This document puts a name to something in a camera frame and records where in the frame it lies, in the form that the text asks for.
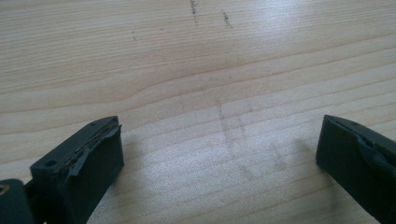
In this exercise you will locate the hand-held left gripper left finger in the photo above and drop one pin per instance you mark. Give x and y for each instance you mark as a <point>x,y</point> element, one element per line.
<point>81,168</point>

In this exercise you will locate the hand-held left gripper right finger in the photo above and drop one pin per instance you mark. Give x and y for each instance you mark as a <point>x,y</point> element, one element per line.
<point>351,155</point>

